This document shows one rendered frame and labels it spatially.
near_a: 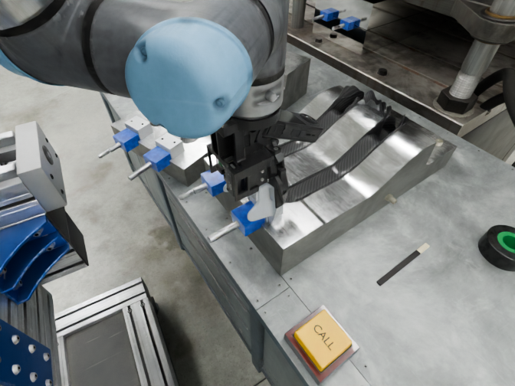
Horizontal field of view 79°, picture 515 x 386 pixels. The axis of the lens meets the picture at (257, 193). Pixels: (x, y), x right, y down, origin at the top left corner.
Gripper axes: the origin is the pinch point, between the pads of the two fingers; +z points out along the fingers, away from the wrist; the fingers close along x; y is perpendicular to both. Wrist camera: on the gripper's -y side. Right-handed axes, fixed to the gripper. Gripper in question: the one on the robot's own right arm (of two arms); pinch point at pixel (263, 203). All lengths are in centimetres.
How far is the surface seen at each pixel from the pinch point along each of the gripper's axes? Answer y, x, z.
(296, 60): -38, -37, 0
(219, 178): 3.0, -9.6, 0.3
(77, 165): 29, -151, 91
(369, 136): -27.2, -1.2, -1.2
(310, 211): -6.5, 5.0, 1.7
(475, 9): -74, -12, -13
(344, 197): -14.0, 5.8, 2.3
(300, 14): -76, -79, 7
